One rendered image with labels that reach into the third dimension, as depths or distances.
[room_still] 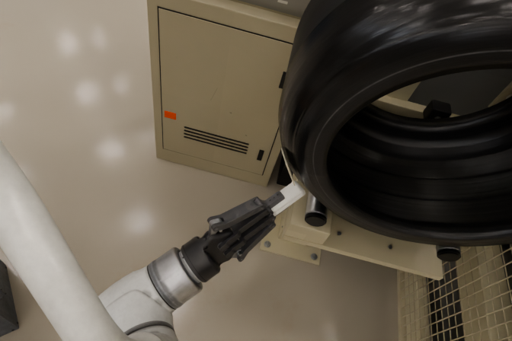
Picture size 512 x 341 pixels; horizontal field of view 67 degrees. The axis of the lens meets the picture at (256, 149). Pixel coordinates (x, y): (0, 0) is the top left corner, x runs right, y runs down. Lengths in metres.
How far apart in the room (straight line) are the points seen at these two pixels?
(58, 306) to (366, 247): 0.64
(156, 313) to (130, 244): 1.06
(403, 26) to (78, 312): 0.48
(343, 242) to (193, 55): 0.80
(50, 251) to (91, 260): 1.22
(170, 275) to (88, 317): 0.20
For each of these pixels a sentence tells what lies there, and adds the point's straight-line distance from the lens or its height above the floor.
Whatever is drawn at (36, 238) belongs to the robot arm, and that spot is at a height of 1.14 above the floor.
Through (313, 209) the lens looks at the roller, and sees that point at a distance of 0.79.
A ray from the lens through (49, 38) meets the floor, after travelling 2.58.
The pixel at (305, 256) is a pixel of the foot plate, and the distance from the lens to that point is 1.76.
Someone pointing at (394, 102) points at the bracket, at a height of 0.95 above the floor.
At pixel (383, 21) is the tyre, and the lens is 0.48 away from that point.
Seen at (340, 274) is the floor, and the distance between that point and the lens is 1.80.
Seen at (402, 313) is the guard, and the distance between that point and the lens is 1.49.
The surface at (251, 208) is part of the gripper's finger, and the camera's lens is 0.67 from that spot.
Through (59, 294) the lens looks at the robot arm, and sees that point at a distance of 0.51.
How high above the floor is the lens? 1.58
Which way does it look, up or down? 53 degrees down
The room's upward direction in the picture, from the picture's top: 16 degrees clockwise
